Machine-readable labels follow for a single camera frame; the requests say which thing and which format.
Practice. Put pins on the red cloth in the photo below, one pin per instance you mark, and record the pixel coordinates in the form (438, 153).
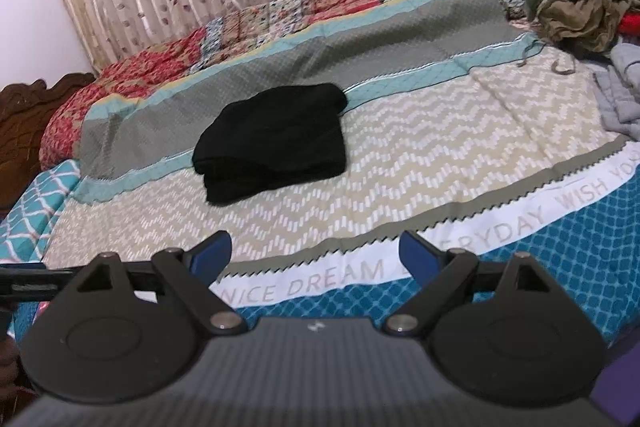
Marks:
(631, 24)

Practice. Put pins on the black pants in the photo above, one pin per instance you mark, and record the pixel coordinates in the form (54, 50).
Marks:
(275, 142)

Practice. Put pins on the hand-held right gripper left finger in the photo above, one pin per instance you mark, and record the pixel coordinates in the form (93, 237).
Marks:
(210, 254)

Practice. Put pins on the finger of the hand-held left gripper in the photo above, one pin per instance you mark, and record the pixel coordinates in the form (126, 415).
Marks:
(35, 284)

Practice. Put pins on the red floral patchwork quilt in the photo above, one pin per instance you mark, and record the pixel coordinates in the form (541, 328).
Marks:
(150, 62)

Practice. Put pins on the striped zigzag bedspread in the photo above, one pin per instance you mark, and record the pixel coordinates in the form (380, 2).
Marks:
(425, 127)

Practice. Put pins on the carved wooden headboard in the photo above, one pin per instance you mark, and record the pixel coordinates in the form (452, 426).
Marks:
(25, 117)

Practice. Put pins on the grey quilted cloth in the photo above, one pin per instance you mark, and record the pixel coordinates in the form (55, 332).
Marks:
(622, 97)

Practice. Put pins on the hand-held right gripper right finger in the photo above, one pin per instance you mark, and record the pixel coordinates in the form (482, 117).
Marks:
(417, 254)

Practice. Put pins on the purple cloth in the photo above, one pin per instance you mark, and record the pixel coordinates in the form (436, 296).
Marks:
(620, 387)

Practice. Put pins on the olive clothes pile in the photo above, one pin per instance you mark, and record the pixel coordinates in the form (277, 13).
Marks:
(580, 2)

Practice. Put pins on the teal lattice bedsheet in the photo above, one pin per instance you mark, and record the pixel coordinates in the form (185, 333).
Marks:
(540, 257)

